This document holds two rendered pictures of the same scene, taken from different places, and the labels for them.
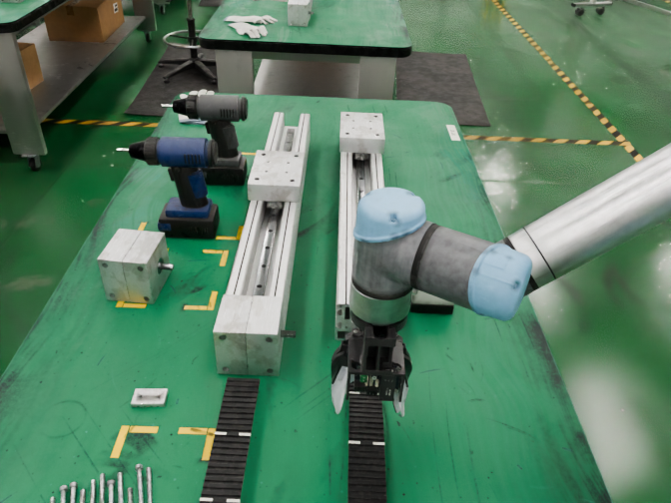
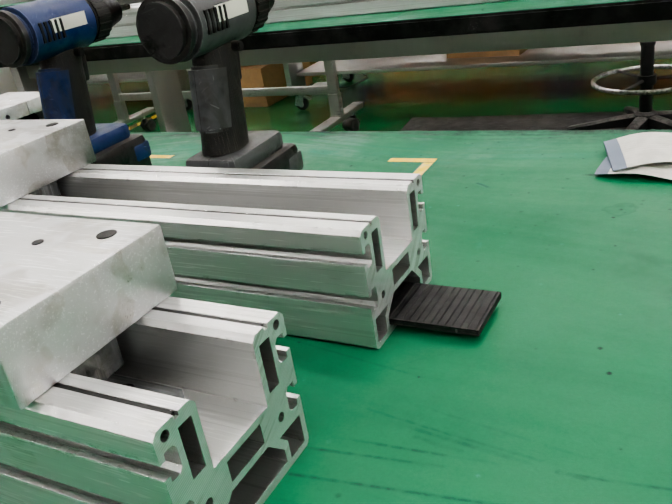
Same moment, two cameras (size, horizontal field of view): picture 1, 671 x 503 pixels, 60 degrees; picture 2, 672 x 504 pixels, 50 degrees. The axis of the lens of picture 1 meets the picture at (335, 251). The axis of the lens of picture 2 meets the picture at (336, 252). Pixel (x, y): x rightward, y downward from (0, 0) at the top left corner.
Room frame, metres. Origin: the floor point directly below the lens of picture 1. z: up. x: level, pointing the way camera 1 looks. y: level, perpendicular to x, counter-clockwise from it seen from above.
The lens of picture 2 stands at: (1.73, -0.25, 1.04)
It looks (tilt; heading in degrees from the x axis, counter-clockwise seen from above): 25 degrees down; 122
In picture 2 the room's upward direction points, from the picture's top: 10 degrees counter-clockwise
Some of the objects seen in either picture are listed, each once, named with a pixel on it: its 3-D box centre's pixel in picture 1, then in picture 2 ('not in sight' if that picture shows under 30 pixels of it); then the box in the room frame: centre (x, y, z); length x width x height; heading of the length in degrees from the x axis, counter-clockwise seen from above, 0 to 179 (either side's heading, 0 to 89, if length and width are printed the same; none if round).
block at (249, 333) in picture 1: (258, 334); not in sight; (0.69, 0.12, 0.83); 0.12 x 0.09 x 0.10; 90
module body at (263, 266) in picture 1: (278, 199); (7, 222); (1.14, 0.14, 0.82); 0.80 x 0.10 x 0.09; 0
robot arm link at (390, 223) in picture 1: (389, 243); not in sight; (0.54, -0.06, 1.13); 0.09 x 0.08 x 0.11; 62
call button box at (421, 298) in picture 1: (426, 287); not in sight; (0.86, -0.18, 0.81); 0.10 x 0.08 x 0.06; 90
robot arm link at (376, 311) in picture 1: (382, 294); not in sight; (0.54, -0.06, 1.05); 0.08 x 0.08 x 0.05
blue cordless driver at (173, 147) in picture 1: (171, 186); (91, 91); (1.06, 0.35, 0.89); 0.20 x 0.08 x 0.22; 92
